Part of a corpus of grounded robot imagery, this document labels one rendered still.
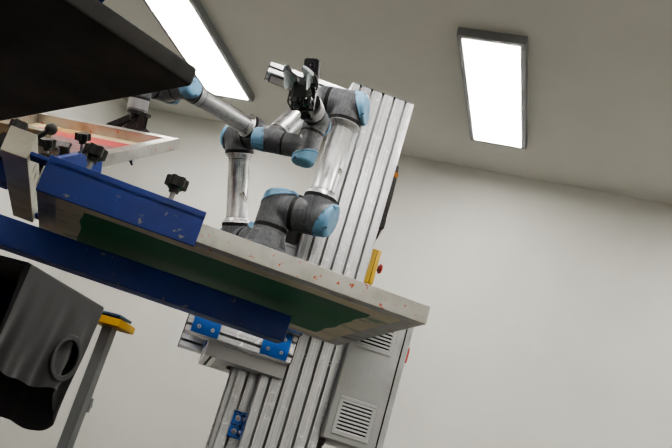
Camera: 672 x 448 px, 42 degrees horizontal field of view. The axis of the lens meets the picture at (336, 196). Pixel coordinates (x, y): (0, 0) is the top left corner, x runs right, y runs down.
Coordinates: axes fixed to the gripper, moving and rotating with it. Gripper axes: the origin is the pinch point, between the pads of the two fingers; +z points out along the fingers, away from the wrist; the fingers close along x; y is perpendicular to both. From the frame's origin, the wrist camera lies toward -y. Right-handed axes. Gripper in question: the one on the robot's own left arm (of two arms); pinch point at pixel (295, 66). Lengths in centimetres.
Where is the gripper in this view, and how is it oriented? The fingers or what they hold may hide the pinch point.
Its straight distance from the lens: 252.4
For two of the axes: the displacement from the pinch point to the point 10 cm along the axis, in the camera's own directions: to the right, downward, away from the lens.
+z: -1.9, -3.7, -9.1
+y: -1.5, 9.3, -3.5
